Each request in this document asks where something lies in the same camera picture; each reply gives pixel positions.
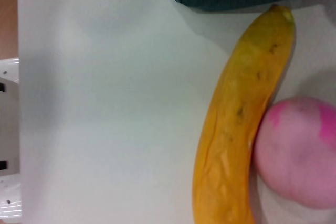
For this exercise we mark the pink peach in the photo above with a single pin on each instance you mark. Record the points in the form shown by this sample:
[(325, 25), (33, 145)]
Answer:
[(299, 155)]

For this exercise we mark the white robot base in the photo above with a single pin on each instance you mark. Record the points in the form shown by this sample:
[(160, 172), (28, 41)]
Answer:
[(9, 129)]

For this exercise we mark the yellow banana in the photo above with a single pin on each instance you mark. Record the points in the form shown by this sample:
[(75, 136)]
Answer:
[(236, 119)]

